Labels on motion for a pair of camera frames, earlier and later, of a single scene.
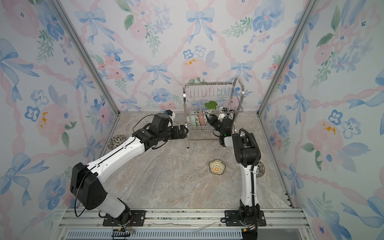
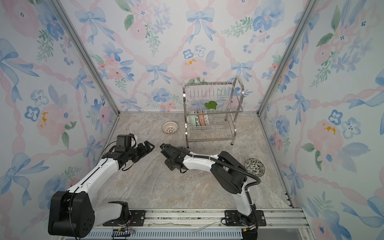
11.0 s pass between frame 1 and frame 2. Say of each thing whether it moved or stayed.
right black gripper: moved
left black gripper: moved
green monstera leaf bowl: stayed
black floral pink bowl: moved
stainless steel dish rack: stayed
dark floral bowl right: stayed
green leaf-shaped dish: stayed
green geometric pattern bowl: stayed
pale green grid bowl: stayed
